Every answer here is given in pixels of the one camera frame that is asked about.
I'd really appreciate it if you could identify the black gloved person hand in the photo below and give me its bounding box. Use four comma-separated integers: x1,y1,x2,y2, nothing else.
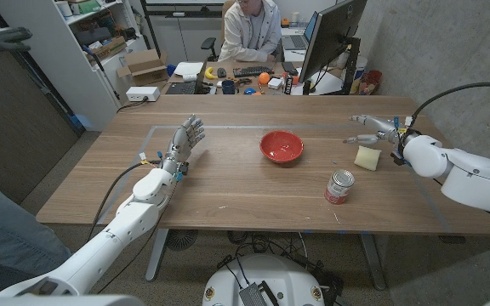
0,26,33,54

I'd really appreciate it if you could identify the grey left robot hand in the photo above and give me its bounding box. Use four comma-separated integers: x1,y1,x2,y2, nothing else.
159,113,207,175

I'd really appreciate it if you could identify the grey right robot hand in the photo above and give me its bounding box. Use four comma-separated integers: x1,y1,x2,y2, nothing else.
341,113,404,146

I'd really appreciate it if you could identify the pale yellow sponge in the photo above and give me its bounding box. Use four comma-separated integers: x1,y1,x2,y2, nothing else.
353,144,383,173

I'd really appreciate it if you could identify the red and white soup can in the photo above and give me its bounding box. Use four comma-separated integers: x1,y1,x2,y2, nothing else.
323,169,356,206

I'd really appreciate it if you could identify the red bowl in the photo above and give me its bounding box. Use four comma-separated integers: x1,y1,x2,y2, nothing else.
259,129,305,165

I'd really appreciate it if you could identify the red basket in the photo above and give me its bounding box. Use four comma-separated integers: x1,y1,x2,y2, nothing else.
358,70,384,96

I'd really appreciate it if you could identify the white power box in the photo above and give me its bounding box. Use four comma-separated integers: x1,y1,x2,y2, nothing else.
125,86,162,103

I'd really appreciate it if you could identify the white shelf unit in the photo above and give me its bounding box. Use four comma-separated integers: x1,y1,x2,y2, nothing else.
0,0,151,132

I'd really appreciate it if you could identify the black monitor stand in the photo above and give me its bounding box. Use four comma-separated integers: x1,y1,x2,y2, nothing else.
341,37,362,95

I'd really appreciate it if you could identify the open cardboard box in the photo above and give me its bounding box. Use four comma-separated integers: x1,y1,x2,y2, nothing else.
116,48,170,87

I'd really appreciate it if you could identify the round black floor fan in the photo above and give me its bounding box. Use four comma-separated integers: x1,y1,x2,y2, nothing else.
166,229,199,252

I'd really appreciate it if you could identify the black keyboard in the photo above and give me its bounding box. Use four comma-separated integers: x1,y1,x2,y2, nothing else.
232,65,274,79

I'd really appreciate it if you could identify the brown cardboard shelf box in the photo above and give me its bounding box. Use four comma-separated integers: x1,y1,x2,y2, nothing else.
93,36,128,60

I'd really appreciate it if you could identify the black computer monitor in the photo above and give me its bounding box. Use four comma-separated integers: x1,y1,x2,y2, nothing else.
298,0,368,84

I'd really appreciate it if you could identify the grey table leg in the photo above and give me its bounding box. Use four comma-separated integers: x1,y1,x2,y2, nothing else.
145,229,169,282
359,233,387,292

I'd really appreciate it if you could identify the open silver laptop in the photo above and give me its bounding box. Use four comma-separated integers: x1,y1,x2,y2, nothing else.
282,11,319,51

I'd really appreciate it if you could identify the seated person in white jacket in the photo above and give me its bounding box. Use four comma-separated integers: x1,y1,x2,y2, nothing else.
218,0,283,64

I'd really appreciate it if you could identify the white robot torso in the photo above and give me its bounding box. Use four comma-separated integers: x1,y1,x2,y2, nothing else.
202,253,326,306

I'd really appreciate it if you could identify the standing person in jeans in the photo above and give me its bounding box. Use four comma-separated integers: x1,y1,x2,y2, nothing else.
0,152,72,297

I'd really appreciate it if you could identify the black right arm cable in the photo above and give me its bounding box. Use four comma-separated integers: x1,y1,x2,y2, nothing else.
409,82,490,128

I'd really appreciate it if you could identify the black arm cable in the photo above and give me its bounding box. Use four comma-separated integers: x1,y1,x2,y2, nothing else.
409,82,490,128
86,159,163,246

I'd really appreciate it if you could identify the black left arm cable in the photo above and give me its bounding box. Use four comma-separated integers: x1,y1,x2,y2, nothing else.
86,159,163,246

